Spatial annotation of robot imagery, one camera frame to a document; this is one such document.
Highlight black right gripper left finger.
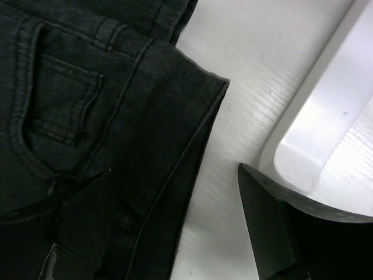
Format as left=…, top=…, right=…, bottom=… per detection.
left=43, top=169, right=122, bottom=279

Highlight white clothes rack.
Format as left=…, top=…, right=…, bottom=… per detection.
left=258, top=1, right=372, bottom=212

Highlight black denim trousers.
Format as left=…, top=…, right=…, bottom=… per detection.
left=1, top=1, right=229, bottom=279

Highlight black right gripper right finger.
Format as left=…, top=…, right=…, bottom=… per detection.
left=238, top=164, right=372, bottom=279

